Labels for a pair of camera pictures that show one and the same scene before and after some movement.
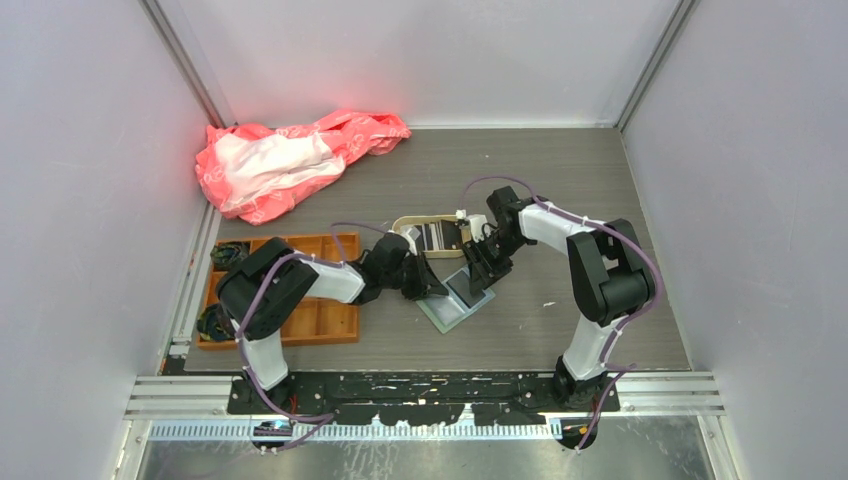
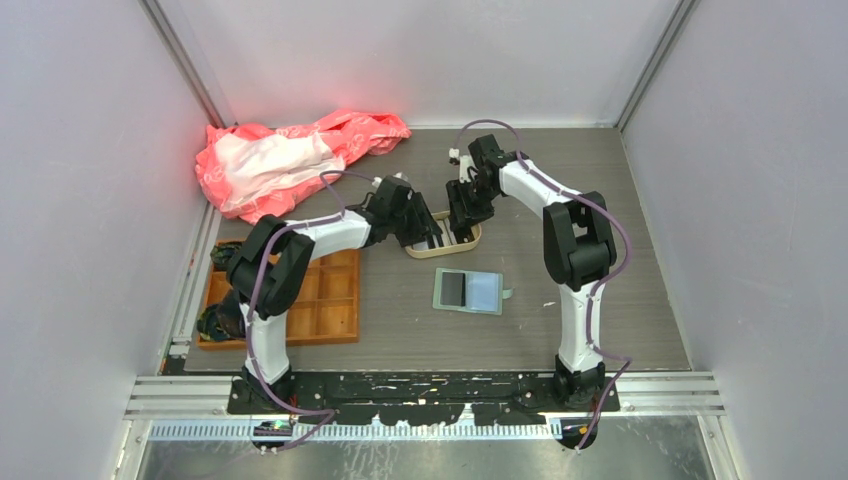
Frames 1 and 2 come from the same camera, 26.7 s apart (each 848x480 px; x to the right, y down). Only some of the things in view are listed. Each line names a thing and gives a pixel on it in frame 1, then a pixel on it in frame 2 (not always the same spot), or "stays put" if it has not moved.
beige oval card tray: (442, 236) stays put
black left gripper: (427, 284) to (423, 224)
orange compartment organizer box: (316, 319) stays put
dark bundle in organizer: (226, 254) stays put
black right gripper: (484, 275) to (461, 209)
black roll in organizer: (214, 323) stays put
